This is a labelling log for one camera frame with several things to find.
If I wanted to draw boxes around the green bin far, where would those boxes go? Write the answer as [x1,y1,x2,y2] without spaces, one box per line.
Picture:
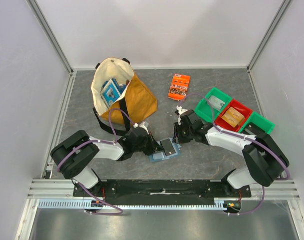
[195,87,232,123]

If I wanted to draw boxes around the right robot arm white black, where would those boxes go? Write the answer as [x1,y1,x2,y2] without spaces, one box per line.
[174,106,289,197]

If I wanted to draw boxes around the aluminium frame post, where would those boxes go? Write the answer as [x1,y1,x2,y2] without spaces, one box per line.
[27,0,74,75]
[246,0,292,73]

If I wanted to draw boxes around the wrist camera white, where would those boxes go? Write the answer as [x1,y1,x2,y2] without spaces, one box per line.
[175,105,189,118]
[133,121,149,134]

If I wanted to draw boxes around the tan tote bag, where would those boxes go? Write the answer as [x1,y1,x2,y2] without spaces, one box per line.
[91,57,157,136]

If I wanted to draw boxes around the left aluminium frame post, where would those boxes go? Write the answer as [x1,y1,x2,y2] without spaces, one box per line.
[27,0,74,75]

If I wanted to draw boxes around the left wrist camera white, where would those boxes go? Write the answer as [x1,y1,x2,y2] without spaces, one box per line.
[133,121,149,134]

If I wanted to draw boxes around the blue box in bag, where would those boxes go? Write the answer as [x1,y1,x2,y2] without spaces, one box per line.
[100,78,126,108]

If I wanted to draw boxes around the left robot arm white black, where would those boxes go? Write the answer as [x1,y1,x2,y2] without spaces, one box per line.
[50,126,163,197]

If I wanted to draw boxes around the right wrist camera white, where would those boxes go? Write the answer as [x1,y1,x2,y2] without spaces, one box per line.
[175,105,189,118]

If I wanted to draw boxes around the right aluminium frame post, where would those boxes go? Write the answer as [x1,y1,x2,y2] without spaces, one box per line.
[246,0,292,73]

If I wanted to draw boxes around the black cards in bin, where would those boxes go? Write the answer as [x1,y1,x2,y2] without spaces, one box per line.
[243,122,261,135]

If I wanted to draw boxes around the silver cards in bin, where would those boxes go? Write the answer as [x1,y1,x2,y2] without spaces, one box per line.
[208,95,225,111]

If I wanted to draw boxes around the green bin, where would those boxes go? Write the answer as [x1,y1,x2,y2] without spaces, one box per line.
[195,87,232,123]
[238,112,275,134]

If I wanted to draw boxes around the orange screw box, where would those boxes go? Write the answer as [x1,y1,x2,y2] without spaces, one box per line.
[168,73,190,101]

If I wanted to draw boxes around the gold cards in bin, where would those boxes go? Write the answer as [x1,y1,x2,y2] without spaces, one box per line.
[221,107,244,128]

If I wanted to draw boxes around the red bin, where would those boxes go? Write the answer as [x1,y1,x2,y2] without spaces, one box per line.
[215,99,253,133]

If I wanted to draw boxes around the slotted cable duct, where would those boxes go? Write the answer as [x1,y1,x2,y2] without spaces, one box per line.
[38,198,229,210]

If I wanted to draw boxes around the blue card holder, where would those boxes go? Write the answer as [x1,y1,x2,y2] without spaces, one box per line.
[149,137,181,163]

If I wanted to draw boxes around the black credit card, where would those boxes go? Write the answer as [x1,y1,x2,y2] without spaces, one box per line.
[160,138,176,157]

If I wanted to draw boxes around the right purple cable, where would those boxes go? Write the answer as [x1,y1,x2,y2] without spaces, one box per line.
[179,93,291,216]

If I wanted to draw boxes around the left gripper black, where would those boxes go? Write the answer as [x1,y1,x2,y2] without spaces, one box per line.
[133,131,164,156]

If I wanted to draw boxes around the green bin near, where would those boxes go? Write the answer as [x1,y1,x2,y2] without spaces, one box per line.
[238,112,275,134]

